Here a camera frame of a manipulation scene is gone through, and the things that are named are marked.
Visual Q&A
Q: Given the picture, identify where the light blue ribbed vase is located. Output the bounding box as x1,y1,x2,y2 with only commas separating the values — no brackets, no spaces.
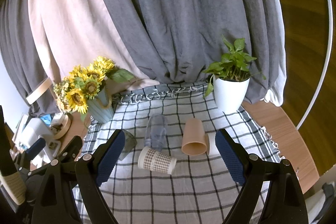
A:
87,86,114,124

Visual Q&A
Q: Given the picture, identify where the checkered white black tablecloth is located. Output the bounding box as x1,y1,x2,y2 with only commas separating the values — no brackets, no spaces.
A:
82,84,280,223

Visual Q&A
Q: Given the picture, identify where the white frosted cup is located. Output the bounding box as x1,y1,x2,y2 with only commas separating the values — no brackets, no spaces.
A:
206,133,220,156

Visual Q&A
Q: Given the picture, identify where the green pothos plant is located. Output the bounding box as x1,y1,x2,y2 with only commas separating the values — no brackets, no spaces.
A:
202,35,266,98

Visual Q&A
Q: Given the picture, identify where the pink beige curtain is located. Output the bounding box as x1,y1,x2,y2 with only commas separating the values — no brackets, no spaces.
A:
28,0,158,93

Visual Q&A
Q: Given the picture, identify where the pink plastic cup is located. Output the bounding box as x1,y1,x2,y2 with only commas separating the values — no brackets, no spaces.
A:
181,118,207,156

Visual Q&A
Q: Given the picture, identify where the white desktop appliance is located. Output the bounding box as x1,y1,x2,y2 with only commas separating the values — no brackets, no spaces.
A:
13,114,61,163

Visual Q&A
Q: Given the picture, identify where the yellow sunflower bouquet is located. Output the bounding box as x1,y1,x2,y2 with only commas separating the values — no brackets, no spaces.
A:
53,56,134,117

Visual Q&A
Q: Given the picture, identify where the smoky grey square cup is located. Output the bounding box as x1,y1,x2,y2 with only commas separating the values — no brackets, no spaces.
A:
118,130,137,161

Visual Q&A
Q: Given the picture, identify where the clear bluish plastic cup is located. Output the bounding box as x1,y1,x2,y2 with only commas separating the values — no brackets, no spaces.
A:
144,114,168,151

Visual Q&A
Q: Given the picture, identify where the white plant pot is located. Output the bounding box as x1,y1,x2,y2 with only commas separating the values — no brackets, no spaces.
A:
214,77,249,114

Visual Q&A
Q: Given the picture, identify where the round wooden tray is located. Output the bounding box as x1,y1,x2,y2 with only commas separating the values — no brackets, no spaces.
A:
49,113,71,140

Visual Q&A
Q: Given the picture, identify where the houndstooth paper cup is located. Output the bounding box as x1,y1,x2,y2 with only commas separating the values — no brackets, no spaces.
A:
138,147,177,175

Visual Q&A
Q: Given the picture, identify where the grey curtain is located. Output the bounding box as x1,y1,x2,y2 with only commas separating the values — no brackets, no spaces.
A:
1,0,286,106

